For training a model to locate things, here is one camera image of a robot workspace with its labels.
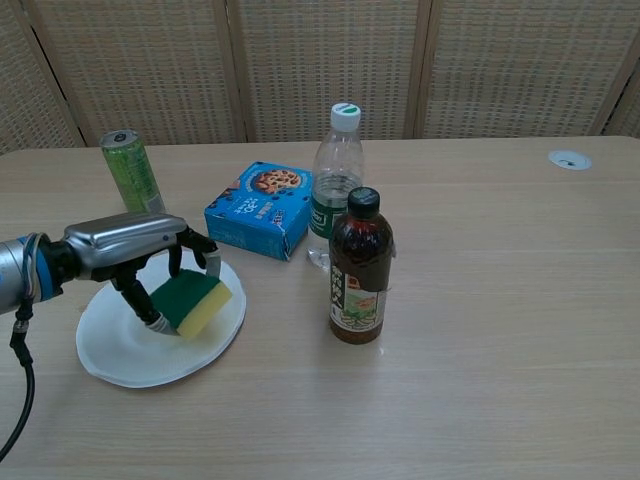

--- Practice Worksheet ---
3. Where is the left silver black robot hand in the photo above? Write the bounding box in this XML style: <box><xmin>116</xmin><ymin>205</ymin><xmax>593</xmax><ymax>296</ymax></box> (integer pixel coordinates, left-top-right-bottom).
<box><xmin>47</xmin><ymin>212</ymin><xmax>221</xmax><ymax>334</ymax></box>

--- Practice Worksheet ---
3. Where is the green yellow sponge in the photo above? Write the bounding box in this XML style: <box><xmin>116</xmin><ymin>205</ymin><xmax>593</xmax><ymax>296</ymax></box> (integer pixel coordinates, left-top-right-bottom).
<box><xmin>149</xmin><ymin>268</ymin><xmax>234</xmax><ymax>343</ymax></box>

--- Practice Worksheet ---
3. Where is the white round plate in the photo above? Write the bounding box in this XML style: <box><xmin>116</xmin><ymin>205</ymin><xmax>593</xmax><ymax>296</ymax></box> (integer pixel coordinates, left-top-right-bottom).
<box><xmin>75</xmin><ymin>249</ymin><xmax>248</xmax><ymax>389</ymax></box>

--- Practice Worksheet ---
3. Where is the green drink can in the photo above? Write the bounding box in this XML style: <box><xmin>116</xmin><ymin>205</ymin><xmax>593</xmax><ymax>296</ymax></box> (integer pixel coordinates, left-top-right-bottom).
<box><xmin>100</xmin><ymin>129</ymin><xmax>167</xmax><ymax>215</ymax></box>

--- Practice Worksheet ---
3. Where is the blue cookie box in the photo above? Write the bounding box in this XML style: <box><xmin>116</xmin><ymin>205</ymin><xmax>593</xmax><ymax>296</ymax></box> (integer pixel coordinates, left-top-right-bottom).
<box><xmin>203</xmin><ymin>160</ymin><xmax>314</xmax><ymax>263</ymax></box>

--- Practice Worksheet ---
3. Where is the woven bamboo screen panel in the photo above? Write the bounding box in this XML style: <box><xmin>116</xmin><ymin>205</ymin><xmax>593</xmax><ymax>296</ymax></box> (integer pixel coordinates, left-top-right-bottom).
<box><xmin>14</xmin><ymin>0</ymin><xmax>249</xmax><ymax>147</ymax></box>
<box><xmin>412</xmin><ymin>0</ymin><xmax>640</xmax><ymax>140</ymax></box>
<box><xmin>224</xmin><ymin>0</ymin><xmax>431</xmax><ymax>143</ymax></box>
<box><xmin>0</xmin><ymin>0</ymin><xmax>86</xmax><ymax>156</ymax></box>
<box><xmin>599</xmin><ymin>49</ymin><xmax>640</xmax><ymax>139</ymax></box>

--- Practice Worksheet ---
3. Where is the clear plastic water bottle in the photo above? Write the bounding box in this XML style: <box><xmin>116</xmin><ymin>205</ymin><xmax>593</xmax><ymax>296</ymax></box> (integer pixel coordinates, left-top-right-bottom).
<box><xmin>306</xmin><ymin>102</ymin><xmax>365</xmax><ymax>271</ymax></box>

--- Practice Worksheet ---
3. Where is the dark tea bottle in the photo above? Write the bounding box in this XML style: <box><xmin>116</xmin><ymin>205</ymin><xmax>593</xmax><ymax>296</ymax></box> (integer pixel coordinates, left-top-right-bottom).
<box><xmin>328</xmin><ymin>186</ymin><xmax>397</xmax><ymax>346</ymax></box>

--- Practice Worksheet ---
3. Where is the black left hand cable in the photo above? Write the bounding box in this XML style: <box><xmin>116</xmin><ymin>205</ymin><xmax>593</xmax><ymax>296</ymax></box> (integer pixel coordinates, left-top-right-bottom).
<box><xmin>0</xmin><ymin>294</ymin><xmax>37</xmax><ymax>469</ymax></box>

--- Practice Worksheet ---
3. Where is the white round cable grommet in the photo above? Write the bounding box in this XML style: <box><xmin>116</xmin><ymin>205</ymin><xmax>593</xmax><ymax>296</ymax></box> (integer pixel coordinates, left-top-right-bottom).
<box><xmin>547</xmin><ymin>149</ymin><xmax>592</xmax><ymax>171</ymax></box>

